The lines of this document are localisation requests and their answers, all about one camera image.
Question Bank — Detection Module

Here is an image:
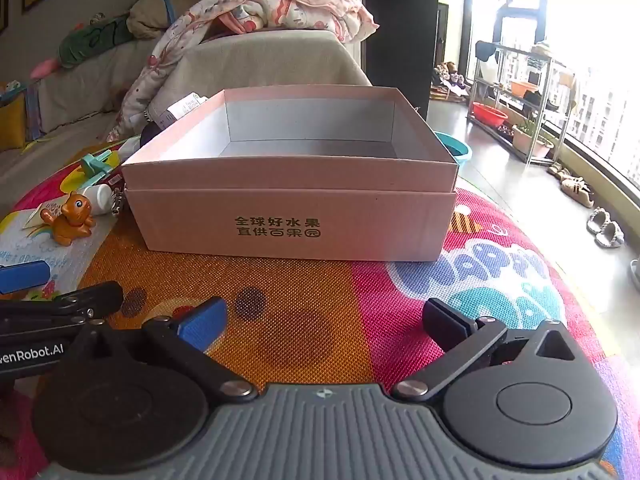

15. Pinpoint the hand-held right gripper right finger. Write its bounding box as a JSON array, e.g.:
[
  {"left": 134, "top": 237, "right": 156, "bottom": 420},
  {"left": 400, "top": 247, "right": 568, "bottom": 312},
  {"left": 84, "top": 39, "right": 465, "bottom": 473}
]
[{"left": 391, "top": 298, "right": 583, "bottom": 403}]

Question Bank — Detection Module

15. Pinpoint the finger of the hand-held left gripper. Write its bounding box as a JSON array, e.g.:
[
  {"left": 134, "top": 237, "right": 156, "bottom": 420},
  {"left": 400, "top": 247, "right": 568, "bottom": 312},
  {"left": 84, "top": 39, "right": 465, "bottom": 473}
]
[
  {"left": 0, "top": 281, "right": 124, "bottom": 333},
  {"left": 0, "top": 260, "right": 52, "bottom": 295}
]

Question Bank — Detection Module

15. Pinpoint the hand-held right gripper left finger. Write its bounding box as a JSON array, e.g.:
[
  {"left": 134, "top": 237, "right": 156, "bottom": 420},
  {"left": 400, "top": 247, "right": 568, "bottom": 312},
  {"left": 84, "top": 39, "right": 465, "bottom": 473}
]
[{"left": 75, "top": 296, "right": 257, "bottom": 404}]

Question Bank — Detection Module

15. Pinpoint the orange squirrel toy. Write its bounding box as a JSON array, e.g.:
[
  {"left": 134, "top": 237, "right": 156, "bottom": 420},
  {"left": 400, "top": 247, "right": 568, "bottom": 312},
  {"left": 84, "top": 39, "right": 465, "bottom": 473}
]
[{"left": 39, "top": 191, "right": 97, "bottom": 247}]

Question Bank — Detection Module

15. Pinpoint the white plastic bottle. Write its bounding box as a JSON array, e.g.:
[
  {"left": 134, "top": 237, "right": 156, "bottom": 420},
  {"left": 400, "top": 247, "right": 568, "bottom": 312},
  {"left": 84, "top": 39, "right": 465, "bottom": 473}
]
[{"left": 82, "top": 183, "right": 115, "bottom": 216}]

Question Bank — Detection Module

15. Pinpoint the red keychain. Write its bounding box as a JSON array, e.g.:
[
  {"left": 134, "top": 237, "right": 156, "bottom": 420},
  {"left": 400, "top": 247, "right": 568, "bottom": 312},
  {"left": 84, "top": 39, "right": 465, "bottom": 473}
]
[{"left": 106, "top": 174, "right": 127, "bottom": 219}]

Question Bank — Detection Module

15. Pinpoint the teal plastic toy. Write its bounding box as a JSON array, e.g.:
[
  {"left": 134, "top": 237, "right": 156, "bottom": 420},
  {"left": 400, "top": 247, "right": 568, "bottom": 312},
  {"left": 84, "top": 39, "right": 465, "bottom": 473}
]
[{"left": 80, "top": 152, "right": 123, "bottom": 184}]

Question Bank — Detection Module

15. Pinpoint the pink cardboard box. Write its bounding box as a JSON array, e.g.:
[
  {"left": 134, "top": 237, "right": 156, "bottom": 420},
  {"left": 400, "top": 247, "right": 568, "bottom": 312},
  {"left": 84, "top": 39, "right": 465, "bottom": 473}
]
[{"left": 121, "top": 86, "right": 459, "bottom": 262}]

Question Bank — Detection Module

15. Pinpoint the colourful play mat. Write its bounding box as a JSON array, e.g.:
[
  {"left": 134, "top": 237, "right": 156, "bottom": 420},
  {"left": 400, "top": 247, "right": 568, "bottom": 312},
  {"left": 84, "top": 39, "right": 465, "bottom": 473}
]
[{"left": 0, "top": 140, "right": 640, "bottom": 480}]

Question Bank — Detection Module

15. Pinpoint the yellow cushion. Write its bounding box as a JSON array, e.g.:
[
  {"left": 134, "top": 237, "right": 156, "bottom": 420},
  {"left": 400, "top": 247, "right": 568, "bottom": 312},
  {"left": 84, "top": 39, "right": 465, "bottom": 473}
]
[{"left": 0, "top": 92, "right": 28, "bottom": 153}]

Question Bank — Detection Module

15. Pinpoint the teal plastic basin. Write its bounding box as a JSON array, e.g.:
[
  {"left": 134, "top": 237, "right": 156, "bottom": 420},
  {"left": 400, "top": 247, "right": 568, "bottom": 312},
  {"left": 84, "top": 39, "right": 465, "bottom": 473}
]
[{"left": 432, "top": 131, "right": 473, "bottom": 166}]

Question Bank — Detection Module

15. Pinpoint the pair of beige shoes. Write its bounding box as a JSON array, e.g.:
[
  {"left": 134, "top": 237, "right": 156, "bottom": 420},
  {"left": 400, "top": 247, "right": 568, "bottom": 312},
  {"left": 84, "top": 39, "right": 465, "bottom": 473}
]
[{"left": 547, "top": 160, "right": 596, "bottom": 209}]

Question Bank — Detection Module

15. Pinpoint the pair of grey slippers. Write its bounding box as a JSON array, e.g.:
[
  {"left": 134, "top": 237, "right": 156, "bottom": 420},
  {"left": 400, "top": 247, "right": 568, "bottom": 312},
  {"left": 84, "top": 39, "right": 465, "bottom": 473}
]
[{"left": 586, "top": 208, "right": 626, "bottom": 249}]

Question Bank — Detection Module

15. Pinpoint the potted plant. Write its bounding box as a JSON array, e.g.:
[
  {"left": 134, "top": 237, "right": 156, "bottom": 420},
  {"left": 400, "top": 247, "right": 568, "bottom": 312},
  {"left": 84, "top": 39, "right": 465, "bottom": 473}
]
[{"left": 512, "top": 119, "right": 554, "bottom": 157}]

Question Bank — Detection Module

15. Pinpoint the pink plush toy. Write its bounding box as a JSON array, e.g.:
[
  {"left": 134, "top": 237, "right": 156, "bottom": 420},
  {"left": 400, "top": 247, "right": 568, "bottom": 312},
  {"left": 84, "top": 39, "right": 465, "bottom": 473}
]
[{"left": 30, "top": 58, "right": 62, "bottom": 80}]

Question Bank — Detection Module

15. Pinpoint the red plastic basin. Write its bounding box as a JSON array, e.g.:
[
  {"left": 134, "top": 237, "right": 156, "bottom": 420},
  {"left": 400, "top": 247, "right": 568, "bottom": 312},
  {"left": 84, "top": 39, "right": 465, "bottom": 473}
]
[{"left": 472, "top": 102, "right": 509, "bottom": 129}]

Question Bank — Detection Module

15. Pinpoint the white labelled package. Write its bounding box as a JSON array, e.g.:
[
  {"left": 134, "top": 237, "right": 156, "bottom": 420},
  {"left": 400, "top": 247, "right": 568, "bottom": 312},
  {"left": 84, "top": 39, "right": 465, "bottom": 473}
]
[{"left": 149, "top": 92, "right": 209, "bottom": 129}]

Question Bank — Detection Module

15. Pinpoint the metal shelf rack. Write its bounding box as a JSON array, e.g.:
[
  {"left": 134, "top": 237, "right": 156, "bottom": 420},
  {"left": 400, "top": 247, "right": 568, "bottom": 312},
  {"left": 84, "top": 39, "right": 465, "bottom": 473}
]
[{"left": 467, "top": 41, "right": 577, "bottom": 164}]

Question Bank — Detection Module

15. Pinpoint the group of plush toys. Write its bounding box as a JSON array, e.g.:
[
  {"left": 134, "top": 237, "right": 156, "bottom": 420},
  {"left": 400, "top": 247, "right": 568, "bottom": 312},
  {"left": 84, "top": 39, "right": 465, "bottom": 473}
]
[{"left": 431, "top": 61, "right": 472, "bottom": 97}]

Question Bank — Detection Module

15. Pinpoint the green plush pillow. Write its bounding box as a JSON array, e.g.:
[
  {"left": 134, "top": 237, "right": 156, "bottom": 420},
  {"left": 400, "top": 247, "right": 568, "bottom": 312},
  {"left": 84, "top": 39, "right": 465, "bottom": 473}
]
[{"left": 59, "top": 12, "right": 136, "bottom": 69}]

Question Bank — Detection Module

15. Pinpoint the beige covered sofa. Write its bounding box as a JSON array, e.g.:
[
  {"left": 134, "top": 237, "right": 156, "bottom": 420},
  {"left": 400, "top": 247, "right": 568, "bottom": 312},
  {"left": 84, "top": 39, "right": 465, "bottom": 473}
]
[{"left": 0, "top": 0, "right": 373, "bottom": 201}]

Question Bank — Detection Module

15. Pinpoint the pink printed blanket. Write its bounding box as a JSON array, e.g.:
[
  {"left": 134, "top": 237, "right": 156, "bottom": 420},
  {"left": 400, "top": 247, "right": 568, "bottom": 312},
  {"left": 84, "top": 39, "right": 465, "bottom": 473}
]
[{"left": 102, "top": 0, "right": 378, "bottom": 143}]

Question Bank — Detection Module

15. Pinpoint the beige pillow with blue strap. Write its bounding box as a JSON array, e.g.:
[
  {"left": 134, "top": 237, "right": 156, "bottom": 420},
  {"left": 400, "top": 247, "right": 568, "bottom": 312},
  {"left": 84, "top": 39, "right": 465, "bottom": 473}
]
[{"left": 126, "top": 0, "right": 201, "bottom": 41}]

